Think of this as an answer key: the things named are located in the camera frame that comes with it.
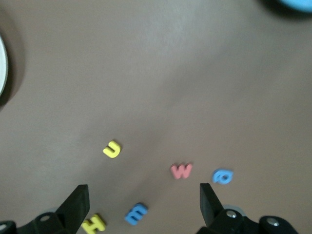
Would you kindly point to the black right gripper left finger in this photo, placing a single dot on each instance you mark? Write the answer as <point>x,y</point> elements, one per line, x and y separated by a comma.
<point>70,212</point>

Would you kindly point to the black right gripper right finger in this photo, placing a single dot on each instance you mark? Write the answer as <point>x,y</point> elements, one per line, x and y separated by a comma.
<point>212,209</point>

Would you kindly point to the yellow uppercase letter H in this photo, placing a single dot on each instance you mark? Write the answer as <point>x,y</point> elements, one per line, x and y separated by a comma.
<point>93,223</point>

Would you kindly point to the blue lowercase letter a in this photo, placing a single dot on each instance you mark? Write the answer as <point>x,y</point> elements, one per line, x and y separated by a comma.
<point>222,176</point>

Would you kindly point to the red lowercase letter w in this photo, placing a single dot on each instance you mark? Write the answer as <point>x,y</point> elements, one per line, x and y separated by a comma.
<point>181,171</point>

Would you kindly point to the blue lowercase letter m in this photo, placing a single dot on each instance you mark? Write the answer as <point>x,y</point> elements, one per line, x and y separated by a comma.
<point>136,213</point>

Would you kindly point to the yellow lowercase letter u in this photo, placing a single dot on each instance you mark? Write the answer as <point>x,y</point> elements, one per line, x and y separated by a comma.
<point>112,149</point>

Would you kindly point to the beige plate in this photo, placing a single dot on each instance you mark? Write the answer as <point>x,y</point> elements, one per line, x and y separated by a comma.
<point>3,65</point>

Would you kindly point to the blue plate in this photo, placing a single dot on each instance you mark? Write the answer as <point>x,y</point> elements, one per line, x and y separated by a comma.
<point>297,5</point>

